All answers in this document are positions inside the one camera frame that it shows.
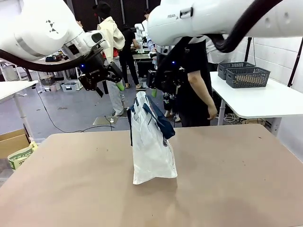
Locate flat cardboard box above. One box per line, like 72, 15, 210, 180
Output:
244, 118, 267, 125

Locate translucent shopping bag navy handles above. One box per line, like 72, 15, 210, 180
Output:
127, 91, 178, 185

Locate background person black clothes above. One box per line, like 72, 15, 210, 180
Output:
118, 25, 147, 91

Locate white side table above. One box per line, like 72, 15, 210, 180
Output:
209, 70, 303, 137

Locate clear plastic storage bin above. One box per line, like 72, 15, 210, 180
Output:
61, 82, 80, 93

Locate upright black stand pole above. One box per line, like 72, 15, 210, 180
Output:
244, 36, 252, 63

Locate dark plastic storage bin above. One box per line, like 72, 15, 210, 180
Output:
39, 75, 56, 86

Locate person in black t-shirt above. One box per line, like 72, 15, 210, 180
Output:
175, 35, 215, 128

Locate person's right hand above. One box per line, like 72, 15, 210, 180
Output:
207, 105, 218, 120

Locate slanted black stand pole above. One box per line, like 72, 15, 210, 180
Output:
287, 35, 303, 88

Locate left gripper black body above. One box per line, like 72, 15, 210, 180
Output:
78, 62, 110, 92

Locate small background work table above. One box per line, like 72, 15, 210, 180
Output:
132, 53, 152, 60

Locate white height-adjustable table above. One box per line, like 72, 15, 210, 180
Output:
0, 80, 40, 142

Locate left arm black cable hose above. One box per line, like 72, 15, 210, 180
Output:
0, 46, 105, 72

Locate mannequin with beige jacket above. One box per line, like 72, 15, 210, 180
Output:
92, 1, 126, 117

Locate person's right forearm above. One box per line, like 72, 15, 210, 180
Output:
187, 70, 214, 110

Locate black floor cable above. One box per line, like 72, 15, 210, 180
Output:
32, 86, 116, 133

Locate brown cardboard box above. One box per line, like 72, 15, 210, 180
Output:
0, 129, 32, 159

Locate white cable bundle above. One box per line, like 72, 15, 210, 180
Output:
223, 113, 243, 124

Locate grey woven plastic basket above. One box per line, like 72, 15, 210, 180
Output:
225, 67, 271, 89
217, 61, 256, 80

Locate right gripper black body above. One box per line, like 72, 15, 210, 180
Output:
155, 60, 178, 92

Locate metal mannequin floor plate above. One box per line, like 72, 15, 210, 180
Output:
92, 115, 130, 126

